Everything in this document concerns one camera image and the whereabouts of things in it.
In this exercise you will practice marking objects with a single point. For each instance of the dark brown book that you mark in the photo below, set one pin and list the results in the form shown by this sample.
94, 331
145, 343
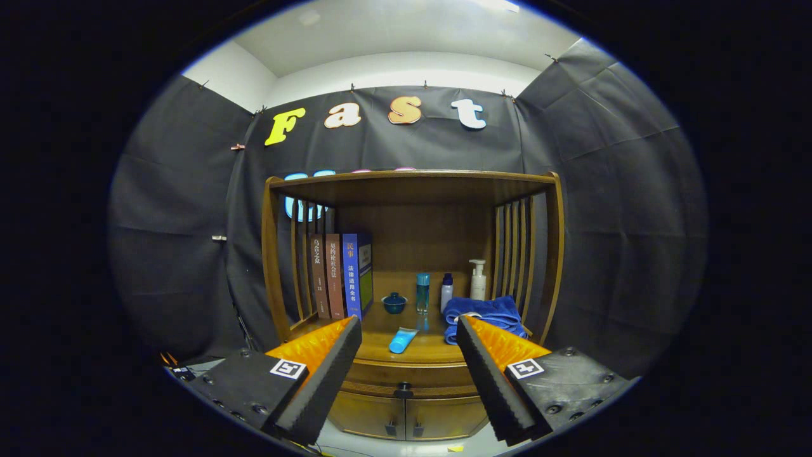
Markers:
319, 276

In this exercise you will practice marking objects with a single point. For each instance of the white bottle with blue cap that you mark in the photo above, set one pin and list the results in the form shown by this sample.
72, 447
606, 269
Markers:
446, 295

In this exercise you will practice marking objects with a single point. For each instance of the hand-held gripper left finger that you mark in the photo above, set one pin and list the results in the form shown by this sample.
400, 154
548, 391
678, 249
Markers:
327, 384

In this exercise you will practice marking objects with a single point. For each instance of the clear blue bottle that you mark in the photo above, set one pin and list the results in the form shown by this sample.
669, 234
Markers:
422, 293

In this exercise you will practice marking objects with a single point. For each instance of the wooden cabinet door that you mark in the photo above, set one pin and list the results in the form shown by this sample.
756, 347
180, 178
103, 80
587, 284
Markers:
444, 416
368, 414

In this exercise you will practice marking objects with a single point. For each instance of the blue lidded teacup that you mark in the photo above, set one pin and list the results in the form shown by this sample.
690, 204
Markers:
394, 304

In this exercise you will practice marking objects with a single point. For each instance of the light blue tube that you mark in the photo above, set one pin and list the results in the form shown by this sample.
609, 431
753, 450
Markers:
402, 341

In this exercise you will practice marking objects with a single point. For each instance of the wooden countertop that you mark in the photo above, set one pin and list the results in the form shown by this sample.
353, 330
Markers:
438, 348

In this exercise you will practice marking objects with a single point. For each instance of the blue book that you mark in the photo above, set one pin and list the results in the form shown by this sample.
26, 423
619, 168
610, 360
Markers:
351, 276

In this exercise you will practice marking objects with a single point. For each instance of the wooden drawer with black knob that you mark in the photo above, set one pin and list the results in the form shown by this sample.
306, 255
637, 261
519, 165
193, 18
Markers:
422, 374

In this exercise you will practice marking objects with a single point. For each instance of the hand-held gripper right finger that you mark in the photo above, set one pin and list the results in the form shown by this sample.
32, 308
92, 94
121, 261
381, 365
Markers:
488, 381

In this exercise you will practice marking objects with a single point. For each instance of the folded blue towel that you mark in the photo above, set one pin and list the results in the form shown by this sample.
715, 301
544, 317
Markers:
488, 311

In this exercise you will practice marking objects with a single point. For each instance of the reddish brown book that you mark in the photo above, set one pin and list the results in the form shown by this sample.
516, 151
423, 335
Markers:
335, 276

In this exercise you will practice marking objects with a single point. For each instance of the wooden cabinet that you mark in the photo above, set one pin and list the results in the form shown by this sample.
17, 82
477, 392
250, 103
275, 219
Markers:
419, 222

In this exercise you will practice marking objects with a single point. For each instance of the white pump bottle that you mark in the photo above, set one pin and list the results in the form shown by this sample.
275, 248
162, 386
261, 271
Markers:
478, 287

